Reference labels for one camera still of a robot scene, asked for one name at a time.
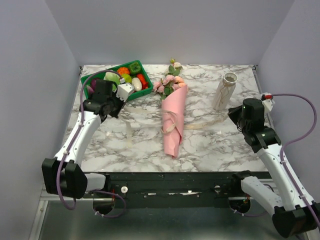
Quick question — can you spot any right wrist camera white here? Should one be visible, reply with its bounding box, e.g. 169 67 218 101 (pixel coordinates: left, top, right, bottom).
260 92 275 114

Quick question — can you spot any white ceramic vase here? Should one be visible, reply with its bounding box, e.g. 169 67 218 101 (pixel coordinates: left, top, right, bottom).
212 72 238 111

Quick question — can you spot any purple onion toy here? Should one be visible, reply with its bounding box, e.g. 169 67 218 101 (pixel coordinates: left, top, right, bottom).
90 78 100 90

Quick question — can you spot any green lettuce toy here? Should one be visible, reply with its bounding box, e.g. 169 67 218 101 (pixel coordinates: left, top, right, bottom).
104 72 121 92

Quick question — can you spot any purple eggplant toy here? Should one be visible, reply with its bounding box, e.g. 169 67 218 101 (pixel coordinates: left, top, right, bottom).
86 85 95 96

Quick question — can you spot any red chili pepper toy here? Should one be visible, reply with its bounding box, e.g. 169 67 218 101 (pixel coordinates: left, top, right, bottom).
136 73 149 90

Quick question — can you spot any aluminium frame rail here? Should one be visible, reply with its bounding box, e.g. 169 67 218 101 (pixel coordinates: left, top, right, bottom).
29 197 98 240

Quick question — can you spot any green plastic tray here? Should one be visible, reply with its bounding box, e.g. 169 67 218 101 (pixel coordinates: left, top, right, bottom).
80 60 153 101

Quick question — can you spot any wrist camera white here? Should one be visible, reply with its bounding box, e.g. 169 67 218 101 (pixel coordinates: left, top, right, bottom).
260 92 275 114
116 83 135 102

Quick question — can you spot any green bell pepper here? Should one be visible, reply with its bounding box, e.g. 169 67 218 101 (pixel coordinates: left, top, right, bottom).
128 61 142 75

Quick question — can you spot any orange pumpkin toy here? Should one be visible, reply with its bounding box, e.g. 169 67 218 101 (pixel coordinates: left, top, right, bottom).
117 67 130 76

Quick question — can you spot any beige ribbon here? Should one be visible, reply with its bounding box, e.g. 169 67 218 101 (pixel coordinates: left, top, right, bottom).
119 106 228 148

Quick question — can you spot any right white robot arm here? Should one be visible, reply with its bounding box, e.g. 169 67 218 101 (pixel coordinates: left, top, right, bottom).
228 93 320 238

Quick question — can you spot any pink wrapping paper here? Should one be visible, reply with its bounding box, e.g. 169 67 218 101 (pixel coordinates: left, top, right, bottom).
161 85 188 159

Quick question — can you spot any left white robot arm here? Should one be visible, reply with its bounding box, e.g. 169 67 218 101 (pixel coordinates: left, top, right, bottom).
41 79 134 199

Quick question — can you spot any purple cable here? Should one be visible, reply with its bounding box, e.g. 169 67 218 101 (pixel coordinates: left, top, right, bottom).
271 93 320 226
56 70 126 211

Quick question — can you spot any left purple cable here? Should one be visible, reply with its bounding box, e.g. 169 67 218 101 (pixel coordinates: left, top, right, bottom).
56 70 126 211

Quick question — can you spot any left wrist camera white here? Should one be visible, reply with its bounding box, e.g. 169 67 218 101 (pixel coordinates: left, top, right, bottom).
116 83 135 102

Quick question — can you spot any lime green fruit toy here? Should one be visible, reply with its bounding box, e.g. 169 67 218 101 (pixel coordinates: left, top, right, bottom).
121 73 132 84

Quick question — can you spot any white egg-shaped vegetable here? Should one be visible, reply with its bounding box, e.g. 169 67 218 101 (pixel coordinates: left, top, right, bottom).
131 77 143 92

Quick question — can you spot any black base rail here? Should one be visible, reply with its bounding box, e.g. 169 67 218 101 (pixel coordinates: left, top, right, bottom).
82 171 276 210

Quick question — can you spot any pink flower bouquet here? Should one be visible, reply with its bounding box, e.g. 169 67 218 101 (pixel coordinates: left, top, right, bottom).
153 58 187 101

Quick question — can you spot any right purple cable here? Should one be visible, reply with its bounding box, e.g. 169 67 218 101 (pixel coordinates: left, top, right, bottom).
271 93 320 226

